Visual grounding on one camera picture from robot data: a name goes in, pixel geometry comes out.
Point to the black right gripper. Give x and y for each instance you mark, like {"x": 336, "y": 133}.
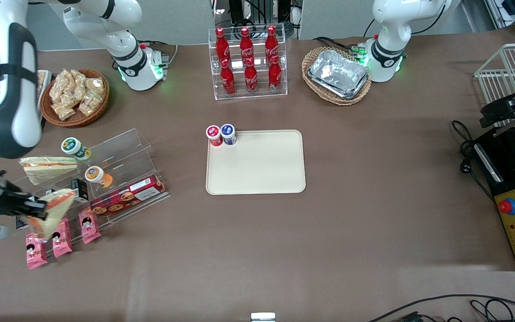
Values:
{"x": 9, "y": 204}

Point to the triangle sandwich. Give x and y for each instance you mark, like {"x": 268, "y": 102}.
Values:
{"x": 49, "y": 169}
{"x": 56, "y": 212}

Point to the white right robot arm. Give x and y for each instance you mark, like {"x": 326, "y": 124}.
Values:
{"x": 7, "y": 89}

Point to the beige plastic tray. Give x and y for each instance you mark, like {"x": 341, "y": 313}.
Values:
{"x": 257, "y": 167}

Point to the pink snack packet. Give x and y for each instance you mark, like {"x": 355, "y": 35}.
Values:
{"x": 36, "y": 252}
{"x": 62, "y": 241}
{"x": 89, "y": 226}

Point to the black sealing machine yellow panel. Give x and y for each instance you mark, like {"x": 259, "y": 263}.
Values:
{"x": 508, "y": 179}

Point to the orange cap jar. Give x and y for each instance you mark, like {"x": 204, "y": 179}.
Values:
{"x": 98, "y": 175}

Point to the green cap jar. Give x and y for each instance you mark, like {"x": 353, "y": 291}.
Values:
{"x": 78, "y": 151}

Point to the red cookie box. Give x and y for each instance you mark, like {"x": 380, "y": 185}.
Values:
{"x": 128, "y": 197}

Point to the dark brown wicker basket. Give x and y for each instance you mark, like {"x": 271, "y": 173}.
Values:
{"x": 83, "y": 120}

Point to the clear acrylic tiered display stand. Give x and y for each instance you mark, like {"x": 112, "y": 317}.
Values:
{"x": 123, "y": 147}

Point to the white rectangular snack bin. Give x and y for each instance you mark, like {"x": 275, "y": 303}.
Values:
{"x": 46, "y": 89}

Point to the stack of foil trays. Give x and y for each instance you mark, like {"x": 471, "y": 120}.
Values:
{"x": 338, "y": 74}

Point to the light wicker basket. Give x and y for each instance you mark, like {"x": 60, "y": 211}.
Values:
{"x": 315, "y": 58}

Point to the red cap jar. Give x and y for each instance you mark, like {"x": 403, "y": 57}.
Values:
{"x": 214, "y": 133}

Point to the blue cap jar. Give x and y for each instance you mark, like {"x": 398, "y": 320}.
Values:
{"x": 228, "y": 132}

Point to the clear acrylic bottle rack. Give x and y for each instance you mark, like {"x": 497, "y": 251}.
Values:
{"x": 280, "y": 89}

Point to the red cola bottle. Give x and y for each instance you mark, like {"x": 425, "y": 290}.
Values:
{"x": 275, "y": 76}
{"x": 271, "y": 42}
{"x": 228, "y": 80}
{"x": 221, "y": 44}
{"x": 246, "y": 44}
{"x": 251, "y": 78}

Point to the small silver metal block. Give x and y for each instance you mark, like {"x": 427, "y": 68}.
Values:
{"x": 263, "y": 317}

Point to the black background equipment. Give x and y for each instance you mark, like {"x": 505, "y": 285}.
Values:
{"x": 259, "y": 11}

